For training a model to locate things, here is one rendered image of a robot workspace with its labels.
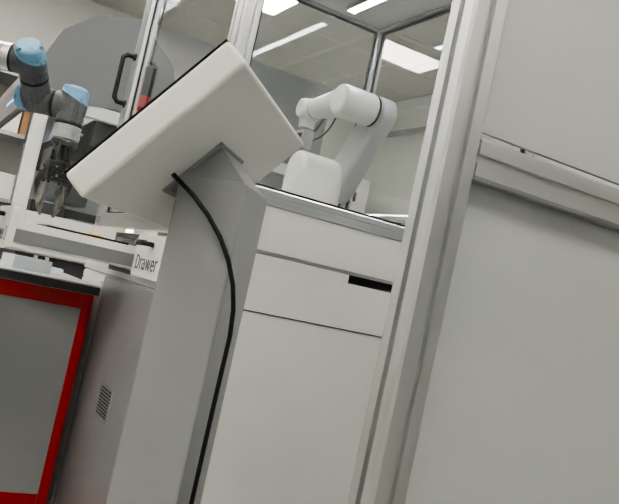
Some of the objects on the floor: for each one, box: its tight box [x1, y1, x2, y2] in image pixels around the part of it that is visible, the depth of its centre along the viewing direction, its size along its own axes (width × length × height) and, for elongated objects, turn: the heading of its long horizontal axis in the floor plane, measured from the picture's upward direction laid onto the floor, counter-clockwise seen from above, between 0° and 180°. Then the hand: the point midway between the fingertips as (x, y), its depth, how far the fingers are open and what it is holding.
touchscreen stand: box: [106, 172, 267, 504], centre depth 136 cm, size 50×45×102 cm
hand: (46, 211), depth 217 cm, fingers open, 3 cm apart
